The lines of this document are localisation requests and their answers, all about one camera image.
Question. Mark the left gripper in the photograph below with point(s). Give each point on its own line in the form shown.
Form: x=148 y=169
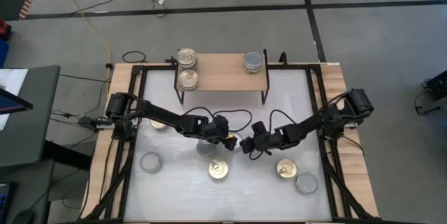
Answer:
x=218 y=135

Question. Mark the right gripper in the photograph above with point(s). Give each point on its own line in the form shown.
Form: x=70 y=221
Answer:
x=267 y=140

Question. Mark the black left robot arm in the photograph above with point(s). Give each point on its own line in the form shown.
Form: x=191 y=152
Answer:
x=164 y=117

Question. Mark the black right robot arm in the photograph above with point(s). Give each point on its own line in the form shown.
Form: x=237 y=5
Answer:
x=314 y=123

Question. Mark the wooden shelf black legs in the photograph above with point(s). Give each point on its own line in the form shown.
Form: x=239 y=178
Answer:
x=223 y=72

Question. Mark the white plug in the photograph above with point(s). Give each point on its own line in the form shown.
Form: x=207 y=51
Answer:
x=161 y=0

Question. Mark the black equipment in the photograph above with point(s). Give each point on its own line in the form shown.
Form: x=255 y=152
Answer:
x=438 y=88

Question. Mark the grey desk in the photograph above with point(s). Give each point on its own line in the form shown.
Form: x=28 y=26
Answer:
x=35 y=112

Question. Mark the black mouse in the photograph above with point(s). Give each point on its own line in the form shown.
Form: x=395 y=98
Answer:
x=23 y=217

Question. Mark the dark tablet screen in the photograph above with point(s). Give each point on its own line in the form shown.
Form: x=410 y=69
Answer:
x=10 y=102

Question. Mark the white paper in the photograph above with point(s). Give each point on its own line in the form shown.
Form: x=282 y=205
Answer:
x=14 y=79

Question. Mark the blue item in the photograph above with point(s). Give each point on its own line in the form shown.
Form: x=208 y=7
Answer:
x=3 y=53

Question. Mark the red item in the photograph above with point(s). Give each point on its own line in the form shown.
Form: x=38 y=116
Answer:
x=4 y=29

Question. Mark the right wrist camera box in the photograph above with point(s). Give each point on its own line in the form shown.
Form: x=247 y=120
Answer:
x=259 y=128

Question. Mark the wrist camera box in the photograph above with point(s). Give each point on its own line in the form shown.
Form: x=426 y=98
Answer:
x=259 y=128
x=221 y=122

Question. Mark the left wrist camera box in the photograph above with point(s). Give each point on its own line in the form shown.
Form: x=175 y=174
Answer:
x=221 y=122

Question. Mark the black table frame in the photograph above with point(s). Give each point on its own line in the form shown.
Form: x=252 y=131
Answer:
x=157 y=67

